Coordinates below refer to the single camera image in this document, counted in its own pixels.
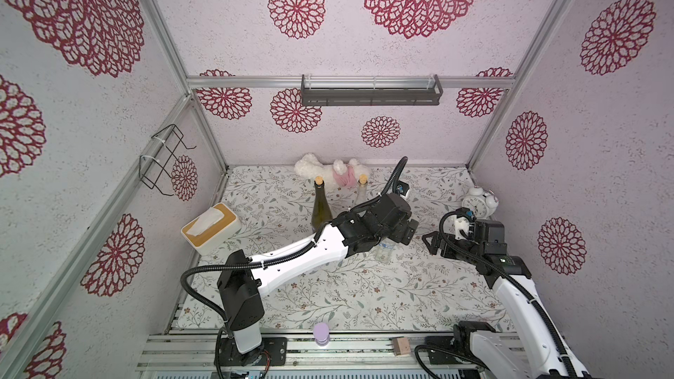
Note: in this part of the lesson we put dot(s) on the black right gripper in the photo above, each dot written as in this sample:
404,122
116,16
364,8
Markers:
440,245

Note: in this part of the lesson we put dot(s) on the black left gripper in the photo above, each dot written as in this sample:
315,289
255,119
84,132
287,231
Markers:
405,230

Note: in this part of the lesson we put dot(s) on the clear plastic bottle blue label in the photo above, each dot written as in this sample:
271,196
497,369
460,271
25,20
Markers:
383,251

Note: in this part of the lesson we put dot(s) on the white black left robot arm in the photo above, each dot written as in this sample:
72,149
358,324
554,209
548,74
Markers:
246,280

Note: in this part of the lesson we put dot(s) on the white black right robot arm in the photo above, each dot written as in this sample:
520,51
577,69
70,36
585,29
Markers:
482,243

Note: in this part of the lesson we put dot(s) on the clear tall glass bottle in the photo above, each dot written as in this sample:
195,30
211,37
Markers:
361,190

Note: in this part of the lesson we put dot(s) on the dark green wine bottle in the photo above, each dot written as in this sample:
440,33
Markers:
321,212

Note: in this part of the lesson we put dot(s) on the white alarm clock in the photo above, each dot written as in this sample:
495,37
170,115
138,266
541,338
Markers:
481,202

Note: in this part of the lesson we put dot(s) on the white plush toy pink scarf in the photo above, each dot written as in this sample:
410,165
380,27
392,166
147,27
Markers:
336,175

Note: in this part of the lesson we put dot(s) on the small wooden block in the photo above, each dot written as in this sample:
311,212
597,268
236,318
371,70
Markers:
401,346

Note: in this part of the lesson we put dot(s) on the purple small cup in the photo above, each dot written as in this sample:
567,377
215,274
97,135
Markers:
321,334

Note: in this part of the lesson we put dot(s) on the white tissue sheet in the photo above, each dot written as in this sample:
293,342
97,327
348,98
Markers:
205,221

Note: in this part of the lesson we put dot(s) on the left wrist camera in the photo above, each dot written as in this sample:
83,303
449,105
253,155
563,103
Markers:
402,189

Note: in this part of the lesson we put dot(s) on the black wall shelf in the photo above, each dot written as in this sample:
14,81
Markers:
428,95

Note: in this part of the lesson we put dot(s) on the black wire wall rack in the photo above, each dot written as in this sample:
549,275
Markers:
152,167

